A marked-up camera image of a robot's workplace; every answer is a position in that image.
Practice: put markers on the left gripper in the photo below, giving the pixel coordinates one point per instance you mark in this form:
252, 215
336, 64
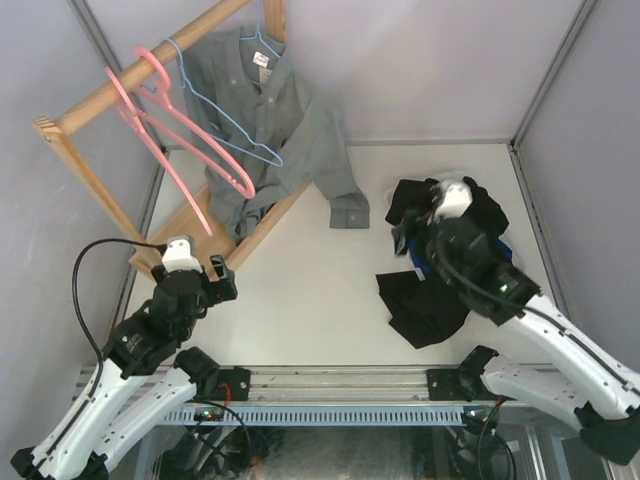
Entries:
219, 290

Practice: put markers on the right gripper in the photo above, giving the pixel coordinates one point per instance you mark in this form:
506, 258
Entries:
418, 223

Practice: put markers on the blue plaid shirt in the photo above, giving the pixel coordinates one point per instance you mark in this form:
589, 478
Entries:
423, 269

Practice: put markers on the black shirt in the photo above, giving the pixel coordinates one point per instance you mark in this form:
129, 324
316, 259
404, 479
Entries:
426, 311

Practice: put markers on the grey shirt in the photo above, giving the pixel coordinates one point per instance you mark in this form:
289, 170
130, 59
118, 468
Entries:
280, 108

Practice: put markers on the pink hanger of white shirt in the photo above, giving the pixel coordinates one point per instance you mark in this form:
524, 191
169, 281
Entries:
137, 120

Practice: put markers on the light blue wire hanger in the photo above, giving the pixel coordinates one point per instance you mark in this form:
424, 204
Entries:
267, 48
273, 158

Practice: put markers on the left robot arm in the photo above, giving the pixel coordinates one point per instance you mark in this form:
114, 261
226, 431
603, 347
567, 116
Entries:
143, 375

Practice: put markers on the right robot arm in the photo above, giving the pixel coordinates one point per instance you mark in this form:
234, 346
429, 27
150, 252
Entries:
597, 395

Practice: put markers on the white plastic basket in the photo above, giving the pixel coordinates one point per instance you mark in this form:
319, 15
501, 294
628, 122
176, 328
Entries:
443, 175

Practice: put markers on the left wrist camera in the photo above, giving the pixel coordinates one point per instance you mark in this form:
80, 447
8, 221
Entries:
180, 255

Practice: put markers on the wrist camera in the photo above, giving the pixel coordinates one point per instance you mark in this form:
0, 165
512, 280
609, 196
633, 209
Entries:
451, 200
180, 255

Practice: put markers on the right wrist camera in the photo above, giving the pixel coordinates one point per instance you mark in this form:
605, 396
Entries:
451, 200

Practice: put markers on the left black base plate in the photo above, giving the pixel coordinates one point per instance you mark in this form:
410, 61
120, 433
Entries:
233, 384

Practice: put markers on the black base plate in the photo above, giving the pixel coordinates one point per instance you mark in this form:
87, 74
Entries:
449, 384
233, 384

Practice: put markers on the aluminium mounting rail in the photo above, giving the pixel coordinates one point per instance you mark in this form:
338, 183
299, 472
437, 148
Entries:
405, 384

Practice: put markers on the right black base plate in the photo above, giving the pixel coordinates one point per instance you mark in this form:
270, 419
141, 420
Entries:
449, 384

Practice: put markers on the slotted grey cable duct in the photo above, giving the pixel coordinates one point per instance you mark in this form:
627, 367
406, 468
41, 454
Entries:
316, 416

